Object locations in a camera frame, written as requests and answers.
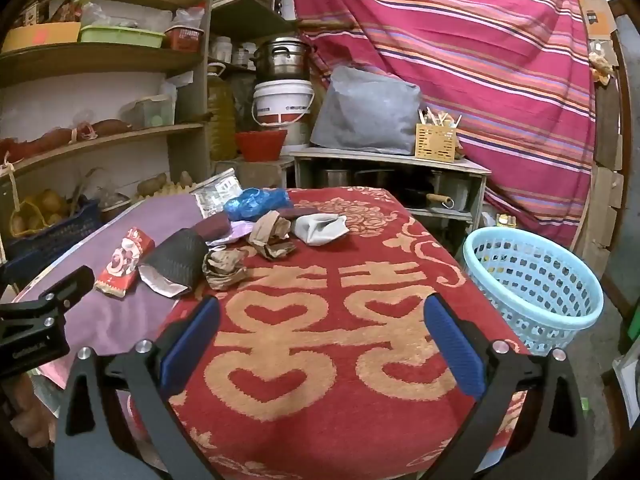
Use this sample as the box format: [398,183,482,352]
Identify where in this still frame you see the yellow cardboard box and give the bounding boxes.
[1,21,82,55]

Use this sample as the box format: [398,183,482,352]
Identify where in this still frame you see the blue plastic crate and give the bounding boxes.
[0,200,104,267]

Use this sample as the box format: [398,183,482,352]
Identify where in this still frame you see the printed plastic packet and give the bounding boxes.
[192,168,241,219]

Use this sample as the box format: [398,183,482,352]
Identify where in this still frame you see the pan with wooden handle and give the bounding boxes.
[400,187,455,210]

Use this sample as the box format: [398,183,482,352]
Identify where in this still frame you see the pile of potatoes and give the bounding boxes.
[10,189,69,237]

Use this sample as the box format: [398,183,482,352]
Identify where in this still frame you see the clear plastic container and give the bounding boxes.
[122,95,176,129]

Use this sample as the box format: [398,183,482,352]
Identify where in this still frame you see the small steel pot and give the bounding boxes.
[320,167,351,189]

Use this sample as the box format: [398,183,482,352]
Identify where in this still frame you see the small red basket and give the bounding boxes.
[164,26,205,52]

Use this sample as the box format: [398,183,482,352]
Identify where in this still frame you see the printed cardboard box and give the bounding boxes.
[572,0,619,39]

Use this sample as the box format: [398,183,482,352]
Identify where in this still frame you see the green plastic tray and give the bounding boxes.
[78,25,166,49]

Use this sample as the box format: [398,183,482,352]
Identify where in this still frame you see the light blue plastic basket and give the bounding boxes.
[462,226,605,357]

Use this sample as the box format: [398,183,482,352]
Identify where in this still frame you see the purple towel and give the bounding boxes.
[10,194,211,391]

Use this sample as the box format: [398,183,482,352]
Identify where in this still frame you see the cardboard wall panels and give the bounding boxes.
[575,80,627,262]

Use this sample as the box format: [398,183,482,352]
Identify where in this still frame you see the yellow oil jug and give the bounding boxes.
[206,62,238,162]

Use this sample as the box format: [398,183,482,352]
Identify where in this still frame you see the large steel pot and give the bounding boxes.
[252,37,317,84]

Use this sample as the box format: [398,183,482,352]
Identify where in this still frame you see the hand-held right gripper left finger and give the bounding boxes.
[54,295,223,480]

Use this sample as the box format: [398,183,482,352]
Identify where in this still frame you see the red snack packet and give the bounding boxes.
[94,227,154,297]

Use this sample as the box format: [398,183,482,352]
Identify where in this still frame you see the brown paper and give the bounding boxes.
[202,248,250,291]
[257,240,298,262]
[248,210,292,247]

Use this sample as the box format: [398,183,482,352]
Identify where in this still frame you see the white plastic bucket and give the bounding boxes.
[251,80,316,129]

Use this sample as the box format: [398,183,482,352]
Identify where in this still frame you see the blue plastic bag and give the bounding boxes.
[223,187,294,222]

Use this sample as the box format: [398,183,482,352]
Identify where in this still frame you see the wooden shelf unit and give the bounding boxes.
[0,0,301,241]

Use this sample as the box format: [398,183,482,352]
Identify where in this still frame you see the sweet potato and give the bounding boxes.
[92,119,132,136]
[0,127,76,162]

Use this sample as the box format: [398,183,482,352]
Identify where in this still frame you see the grey cabinet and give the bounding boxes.
[289,147,493,257]

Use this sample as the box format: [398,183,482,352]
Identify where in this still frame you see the green box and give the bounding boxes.
[625,290,640,357]

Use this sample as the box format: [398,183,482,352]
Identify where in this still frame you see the bamboo chopstick holder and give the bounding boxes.
[415,122,458,163]

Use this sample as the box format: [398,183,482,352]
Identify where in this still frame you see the white plastic jar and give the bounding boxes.
[210,36,236,65]

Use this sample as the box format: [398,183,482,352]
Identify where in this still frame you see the red striped cloth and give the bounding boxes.
[290,0,599,250]

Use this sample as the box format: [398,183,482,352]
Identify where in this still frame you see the small brown basket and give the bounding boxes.
[97,192,132,221]

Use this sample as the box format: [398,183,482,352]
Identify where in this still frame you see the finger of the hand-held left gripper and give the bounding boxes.
[0,265,96,322]

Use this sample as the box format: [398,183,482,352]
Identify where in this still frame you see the egg tray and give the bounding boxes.
[137,180,201,199]

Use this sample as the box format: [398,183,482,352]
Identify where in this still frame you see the brown cardboard box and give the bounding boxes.
[215,157,296,191]

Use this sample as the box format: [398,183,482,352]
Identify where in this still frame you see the red scouring pad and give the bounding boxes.
[192,212,234,239]

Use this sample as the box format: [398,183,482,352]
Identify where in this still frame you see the orange crumpled bundle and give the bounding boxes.
[590,52,614,84]

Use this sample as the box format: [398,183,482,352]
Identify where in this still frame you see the grey white bag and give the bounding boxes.
[292,212,350,247]

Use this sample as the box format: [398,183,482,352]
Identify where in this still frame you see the red plastic basin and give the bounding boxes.
[235,130,289,163]

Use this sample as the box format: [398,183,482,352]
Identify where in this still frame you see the bundle of chopsticks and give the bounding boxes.
[420,106,463,129]

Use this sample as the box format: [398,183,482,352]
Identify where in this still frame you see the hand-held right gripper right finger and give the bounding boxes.
[422,292,592,480]

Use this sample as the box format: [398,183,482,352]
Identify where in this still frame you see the grey cloth cover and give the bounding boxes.
[310,65,422,156]

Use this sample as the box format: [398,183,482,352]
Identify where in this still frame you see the red gold patterned towel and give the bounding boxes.
[127,186,531,480]

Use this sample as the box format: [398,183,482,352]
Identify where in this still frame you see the pink plastic bag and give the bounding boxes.
[207,220,257,247]

